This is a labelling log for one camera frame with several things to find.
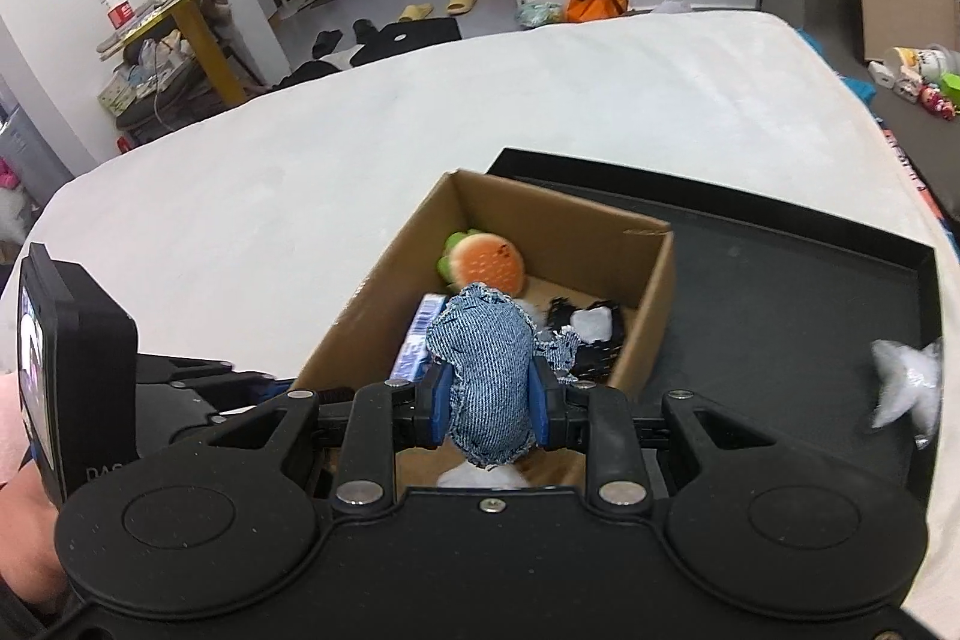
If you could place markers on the teal bag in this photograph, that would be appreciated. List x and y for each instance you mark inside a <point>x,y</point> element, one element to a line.
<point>538,14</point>

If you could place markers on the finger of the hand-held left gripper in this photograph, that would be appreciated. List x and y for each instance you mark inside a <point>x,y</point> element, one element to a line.
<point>225,401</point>
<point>195,374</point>

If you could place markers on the burger plush toy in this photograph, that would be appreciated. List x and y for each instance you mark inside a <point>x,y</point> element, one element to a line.
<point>487,261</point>

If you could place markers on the clear plastic cup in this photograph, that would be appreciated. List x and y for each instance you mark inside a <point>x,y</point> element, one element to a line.
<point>943,59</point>

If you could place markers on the clear plastic bag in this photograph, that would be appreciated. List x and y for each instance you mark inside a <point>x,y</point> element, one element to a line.
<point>904,377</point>

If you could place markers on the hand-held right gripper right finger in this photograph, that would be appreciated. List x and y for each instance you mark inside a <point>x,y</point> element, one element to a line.
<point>541,407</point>

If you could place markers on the blue denim stuffed toy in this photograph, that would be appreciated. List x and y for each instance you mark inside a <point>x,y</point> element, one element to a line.
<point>487,370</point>

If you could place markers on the person's left forearm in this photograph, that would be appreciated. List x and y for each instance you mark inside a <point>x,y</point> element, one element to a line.
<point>26,535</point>

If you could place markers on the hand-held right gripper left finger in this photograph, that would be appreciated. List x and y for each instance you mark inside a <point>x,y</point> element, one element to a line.
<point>439,404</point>

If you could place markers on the yellow slipper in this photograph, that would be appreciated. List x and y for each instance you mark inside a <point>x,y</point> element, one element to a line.
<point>461,3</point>
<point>416,12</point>

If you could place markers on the brown cardboard box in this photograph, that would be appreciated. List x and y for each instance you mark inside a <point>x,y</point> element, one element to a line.
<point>570,227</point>

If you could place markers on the black tray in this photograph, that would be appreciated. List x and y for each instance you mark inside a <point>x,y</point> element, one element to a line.
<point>750,310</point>

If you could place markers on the green small container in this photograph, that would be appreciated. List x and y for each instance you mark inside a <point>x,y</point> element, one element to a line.
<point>951,84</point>

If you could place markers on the black slipper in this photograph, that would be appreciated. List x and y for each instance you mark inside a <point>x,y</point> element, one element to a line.
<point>367,30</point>
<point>327,42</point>

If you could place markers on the pink fluffy item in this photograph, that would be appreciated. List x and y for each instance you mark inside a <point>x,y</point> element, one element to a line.
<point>7,174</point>

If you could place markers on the blue white packet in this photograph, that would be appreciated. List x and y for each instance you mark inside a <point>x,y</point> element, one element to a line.
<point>416,340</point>

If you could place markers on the teal cloth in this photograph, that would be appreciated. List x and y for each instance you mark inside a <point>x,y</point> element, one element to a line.
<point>859,89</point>

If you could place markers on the red small toys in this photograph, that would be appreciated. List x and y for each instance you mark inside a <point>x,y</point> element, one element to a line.
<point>937,102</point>

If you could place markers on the white printed cup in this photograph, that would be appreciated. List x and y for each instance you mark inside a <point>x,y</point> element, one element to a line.
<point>906,63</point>

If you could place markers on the black white patterned pouch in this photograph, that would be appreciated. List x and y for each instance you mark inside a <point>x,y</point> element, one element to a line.
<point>600,356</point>

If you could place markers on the black flat bag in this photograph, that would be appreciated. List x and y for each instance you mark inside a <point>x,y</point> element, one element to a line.
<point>412,40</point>

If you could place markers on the yellow table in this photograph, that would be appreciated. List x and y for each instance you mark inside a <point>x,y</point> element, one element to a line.
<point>199,33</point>

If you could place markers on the dark grey mat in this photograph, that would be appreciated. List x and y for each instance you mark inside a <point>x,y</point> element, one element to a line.
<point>915,153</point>

